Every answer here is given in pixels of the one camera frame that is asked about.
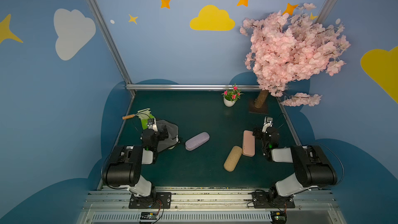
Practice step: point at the grey green microfibre cloth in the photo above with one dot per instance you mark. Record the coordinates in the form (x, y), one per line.
(169, 138)

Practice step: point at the small potted pink flowers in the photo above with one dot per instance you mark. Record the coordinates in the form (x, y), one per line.
(231, 95)

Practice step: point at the pink cherry blossom tree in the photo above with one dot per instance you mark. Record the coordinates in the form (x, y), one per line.
(290, 47)

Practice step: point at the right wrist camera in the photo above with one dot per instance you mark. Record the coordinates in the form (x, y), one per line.
(268, 122)

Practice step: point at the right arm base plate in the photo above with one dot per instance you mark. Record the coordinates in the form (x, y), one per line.
(263, 199)

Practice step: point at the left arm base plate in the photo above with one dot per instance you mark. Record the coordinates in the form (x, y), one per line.
(155, 200)

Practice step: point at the beige cork eyeglass case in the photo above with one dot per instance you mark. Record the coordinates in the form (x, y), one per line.
(233, 158)

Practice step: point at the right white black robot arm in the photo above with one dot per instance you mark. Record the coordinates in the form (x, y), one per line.
(312, 168)

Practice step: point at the green black work glove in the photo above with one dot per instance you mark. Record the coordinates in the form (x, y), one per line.
(144, 119)

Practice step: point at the wooden handled garden trowel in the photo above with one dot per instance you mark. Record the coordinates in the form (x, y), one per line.
(146, 111)

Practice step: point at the aluminium front rail frame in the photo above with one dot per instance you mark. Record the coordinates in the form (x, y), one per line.
(209, 205)

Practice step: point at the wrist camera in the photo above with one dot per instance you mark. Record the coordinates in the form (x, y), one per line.
(151, 124)
(268, 122)

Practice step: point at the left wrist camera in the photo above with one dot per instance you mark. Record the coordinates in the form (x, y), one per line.
(151, 124)

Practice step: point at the purple eyeglass case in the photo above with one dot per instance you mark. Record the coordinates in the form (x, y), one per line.
(197, 141)

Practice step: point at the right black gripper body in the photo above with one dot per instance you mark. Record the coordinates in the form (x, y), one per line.
(258, 133)

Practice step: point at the right green circuit board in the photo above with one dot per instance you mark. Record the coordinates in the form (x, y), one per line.
(278, 218)

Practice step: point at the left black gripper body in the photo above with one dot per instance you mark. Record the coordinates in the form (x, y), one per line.
(162, 134)

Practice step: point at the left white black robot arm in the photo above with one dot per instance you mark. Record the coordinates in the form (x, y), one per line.
(124, 166)

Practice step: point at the pink eyeglass case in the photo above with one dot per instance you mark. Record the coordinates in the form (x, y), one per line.
(248, 143)

